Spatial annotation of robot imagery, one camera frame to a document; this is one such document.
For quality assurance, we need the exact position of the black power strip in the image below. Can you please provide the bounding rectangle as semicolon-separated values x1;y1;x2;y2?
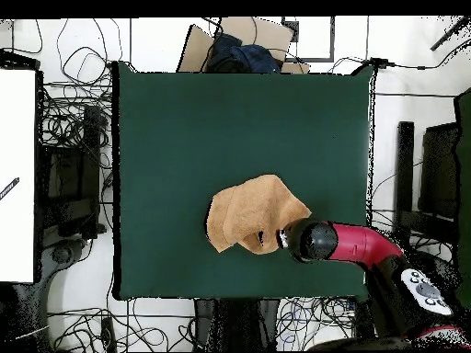
99;316;118;352

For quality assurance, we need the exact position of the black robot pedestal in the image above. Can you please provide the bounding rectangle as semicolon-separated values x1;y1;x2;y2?
193;298;281;352

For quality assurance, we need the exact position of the black tripod leg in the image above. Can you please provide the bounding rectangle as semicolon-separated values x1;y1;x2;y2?
429;16;471;52

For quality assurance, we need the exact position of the office chair base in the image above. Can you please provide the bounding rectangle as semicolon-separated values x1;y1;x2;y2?
38;236;95;352

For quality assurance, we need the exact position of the bluish cable tangle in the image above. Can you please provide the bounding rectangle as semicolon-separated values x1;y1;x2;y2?
275;296;356;351

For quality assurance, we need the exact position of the tan terry towel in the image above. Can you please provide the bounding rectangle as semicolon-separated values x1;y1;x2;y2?
204;173;313;256

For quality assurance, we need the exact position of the black cable adapter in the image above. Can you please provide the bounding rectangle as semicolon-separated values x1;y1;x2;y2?
368;56;396;70

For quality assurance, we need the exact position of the dark blue clothing pile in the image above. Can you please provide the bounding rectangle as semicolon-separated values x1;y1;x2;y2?
204;32;281;74

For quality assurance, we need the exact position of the black cable tangle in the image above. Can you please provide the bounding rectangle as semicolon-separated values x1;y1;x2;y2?
38;17;124;155
368;209;455;255
47;297;196;352

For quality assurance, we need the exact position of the dark green draped cloth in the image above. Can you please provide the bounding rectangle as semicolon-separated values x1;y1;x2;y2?
450;86;471;311

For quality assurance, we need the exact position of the dark green table cloth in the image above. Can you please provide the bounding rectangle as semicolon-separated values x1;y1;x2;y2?
110;60;376;302

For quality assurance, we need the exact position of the white desk top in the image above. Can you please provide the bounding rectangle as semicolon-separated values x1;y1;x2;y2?
0;68;39;284

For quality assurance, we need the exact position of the open cardboard box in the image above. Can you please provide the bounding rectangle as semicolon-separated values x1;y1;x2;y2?
176;16;312;74

